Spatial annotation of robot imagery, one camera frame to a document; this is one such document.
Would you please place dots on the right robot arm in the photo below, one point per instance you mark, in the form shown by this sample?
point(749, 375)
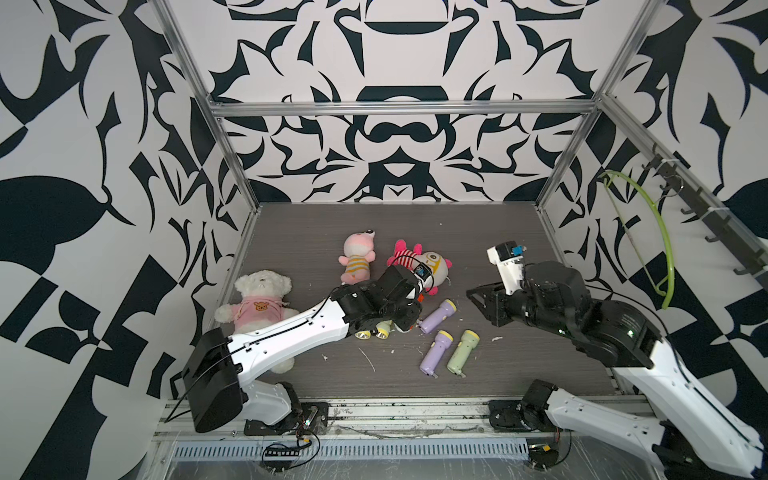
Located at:
point(692, 436)

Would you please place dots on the green hoop on wall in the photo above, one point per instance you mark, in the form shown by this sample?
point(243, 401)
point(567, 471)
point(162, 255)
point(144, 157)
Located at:
point(665, 287)

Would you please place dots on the black connector box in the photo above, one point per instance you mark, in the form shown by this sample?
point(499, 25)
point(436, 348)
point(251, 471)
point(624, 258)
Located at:
point(280, 457)
point(543, 456)

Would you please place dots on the black connector box right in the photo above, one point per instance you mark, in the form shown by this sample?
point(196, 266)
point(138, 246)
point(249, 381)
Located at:
point(543, 456)

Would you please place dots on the white plush yellow glasses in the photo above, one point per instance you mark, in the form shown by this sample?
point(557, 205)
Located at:
point(410, 257)

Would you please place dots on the purple flashlight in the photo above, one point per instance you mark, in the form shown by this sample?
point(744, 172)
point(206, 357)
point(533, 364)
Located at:
point(441, 343)
point(445, 309)

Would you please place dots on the white teddy bear pink shirt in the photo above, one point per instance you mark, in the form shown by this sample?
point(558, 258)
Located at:
point(262, 302)

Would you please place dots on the black connector box left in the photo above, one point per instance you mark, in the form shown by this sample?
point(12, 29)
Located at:
point(280, 457)

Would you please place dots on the pink plush striped shirt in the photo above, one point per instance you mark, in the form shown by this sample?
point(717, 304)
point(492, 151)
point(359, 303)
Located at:
point(358, 254)

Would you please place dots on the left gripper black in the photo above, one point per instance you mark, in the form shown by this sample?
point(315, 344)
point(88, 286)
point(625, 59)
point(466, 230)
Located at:
point(411, 311)

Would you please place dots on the purple flashlight lower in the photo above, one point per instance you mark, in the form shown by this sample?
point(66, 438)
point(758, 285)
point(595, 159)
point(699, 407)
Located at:
point(441, 343)

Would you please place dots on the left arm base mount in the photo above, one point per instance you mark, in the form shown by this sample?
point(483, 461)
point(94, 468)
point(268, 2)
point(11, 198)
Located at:
point(276, 409)

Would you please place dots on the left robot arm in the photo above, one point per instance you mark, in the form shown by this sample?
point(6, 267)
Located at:
point(221, 377)

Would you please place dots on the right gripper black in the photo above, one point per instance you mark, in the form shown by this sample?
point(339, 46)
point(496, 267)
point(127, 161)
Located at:
point(490, 295)

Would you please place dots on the purple flashlight upper right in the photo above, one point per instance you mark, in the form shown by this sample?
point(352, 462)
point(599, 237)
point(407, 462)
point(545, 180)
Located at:
point(445, 309)

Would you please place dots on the black hook rail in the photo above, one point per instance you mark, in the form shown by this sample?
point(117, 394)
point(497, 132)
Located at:
point(702, 204)

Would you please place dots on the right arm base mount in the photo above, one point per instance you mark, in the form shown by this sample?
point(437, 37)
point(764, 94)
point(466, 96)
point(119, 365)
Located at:
point(532, 413)

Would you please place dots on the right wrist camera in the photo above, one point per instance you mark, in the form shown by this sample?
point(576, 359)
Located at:
point(508, 258)

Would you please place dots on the light green flashlight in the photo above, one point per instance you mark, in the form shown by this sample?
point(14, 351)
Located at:
point(466, 346)
point(383, 329)

